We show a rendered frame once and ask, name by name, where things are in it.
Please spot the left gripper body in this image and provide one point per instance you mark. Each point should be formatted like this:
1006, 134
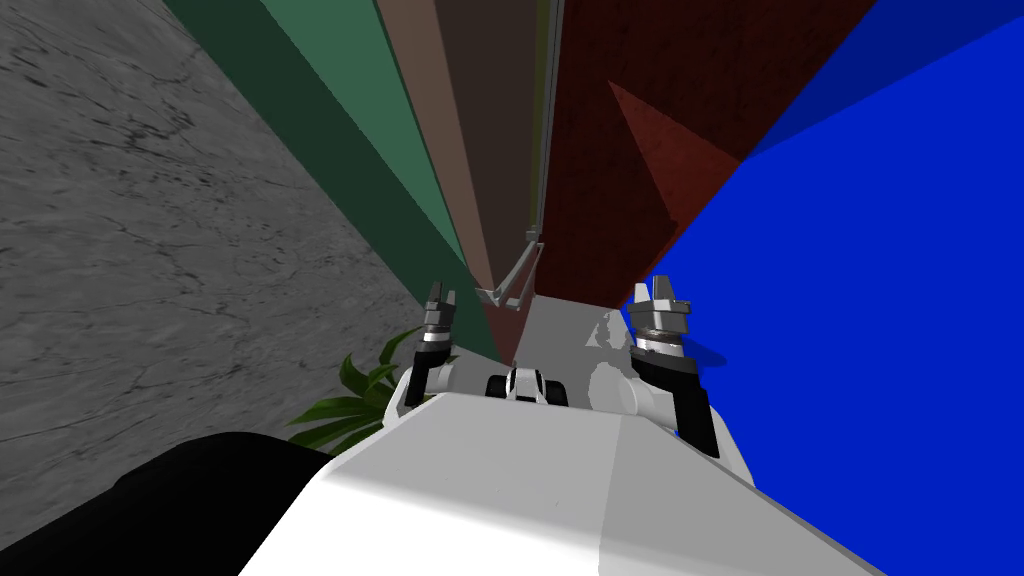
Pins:
439, 314

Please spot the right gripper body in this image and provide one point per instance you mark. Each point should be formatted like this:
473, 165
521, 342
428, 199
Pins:
658, 315

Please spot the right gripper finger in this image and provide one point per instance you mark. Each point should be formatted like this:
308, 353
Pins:
663, 290
642, 294

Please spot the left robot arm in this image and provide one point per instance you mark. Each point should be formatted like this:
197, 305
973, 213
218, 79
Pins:
160, 512

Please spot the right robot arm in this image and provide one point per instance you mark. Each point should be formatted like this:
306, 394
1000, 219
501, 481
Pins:
693, 408

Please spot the green leafy plant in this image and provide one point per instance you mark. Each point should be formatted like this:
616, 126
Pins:
352, 408

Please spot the brown door leaf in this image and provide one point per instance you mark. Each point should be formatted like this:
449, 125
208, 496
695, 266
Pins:
488, 120

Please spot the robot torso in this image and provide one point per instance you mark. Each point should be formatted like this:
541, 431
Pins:
512, 496

